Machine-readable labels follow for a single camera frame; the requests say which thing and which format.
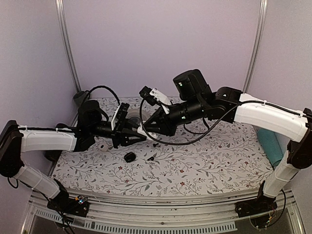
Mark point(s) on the left aluminium frame post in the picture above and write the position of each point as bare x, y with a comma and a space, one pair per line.
66, 42

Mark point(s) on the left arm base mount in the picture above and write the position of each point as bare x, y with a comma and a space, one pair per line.
62, 203

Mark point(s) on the teal cup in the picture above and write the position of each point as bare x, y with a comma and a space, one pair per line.
270, 145

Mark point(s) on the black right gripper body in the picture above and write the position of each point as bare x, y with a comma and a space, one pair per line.
169, 127

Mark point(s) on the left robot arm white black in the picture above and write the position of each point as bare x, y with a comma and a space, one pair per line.
92, 122

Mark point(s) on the grey mug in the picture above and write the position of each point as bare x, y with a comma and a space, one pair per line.
79, 97

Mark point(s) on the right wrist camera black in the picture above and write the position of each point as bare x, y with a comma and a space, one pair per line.
154, 96

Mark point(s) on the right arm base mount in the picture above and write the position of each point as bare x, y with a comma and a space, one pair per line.
262, 211

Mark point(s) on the aluminium front rail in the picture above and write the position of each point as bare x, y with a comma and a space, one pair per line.
195, 214

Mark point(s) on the white earbud case small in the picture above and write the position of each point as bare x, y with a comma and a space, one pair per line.
103, 147

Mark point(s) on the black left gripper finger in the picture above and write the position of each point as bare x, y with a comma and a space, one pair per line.
127, 141
130, 127

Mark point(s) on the white oval earbud case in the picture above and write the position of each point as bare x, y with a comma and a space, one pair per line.
141, 131

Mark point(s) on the black open earbud case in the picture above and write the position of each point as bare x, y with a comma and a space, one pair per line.
130, 157

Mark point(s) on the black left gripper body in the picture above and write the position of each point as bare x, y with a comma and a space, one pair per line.
116, 135

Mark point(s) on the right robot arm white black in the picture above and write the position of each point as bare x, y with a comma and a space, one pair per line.
232, 105

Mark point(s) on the grey swirl ceramic plate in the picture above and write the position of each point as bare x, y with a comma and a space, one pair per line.
133, 115

